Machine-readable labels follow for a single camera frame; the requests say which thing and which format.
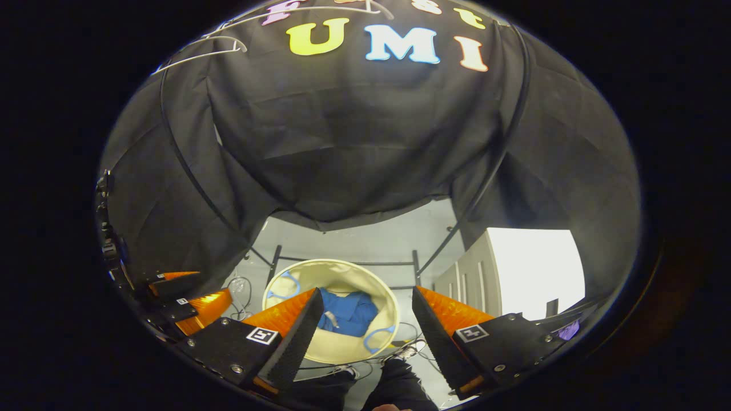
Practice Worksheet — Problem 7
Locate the person's left leg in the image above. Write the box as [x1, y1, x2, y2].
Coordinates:
[283, 368, 359, 411]

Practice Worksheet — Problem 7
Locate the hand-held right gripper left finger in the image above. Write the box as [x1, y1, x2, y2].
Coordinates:
[177, 287, 325, 397]

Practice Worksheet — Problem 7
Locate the cream laundry hamper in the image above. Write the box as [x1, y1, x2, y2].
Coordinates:
[262, 258, 401, 366]

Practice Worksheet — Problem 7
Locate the person's right leg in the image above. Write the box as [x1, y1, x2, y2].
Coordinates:
[362, 357, 441, 411]

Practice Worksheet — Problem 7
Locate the black backdrop cloth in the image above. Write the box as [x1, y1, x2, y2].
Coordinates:
[94, 0, 643, 300]

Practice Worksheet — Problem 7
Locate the blue corduroy jacket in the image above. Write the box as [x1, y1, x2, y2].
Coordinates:
[317, 287, 380, 339]

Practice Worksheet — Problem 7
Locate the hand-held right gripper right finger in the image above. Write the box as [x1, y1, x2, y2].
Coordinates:
[411, 285, 569, 400]

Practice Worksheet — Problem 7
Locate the black clothes rack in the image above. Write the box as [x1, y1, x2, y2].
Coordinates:
[159, 11, 533, 292]

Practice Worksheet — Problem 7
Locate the person's leg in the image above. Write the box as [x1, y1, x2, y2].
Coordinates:
[283, 368, 359, 411]
[362, 357, 441, 411]

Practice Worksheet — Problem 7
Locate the white plastic hanger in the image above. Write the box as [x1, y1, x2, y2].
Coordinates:
[217, 0, 396, 30]
[151, 35, 249, 76]

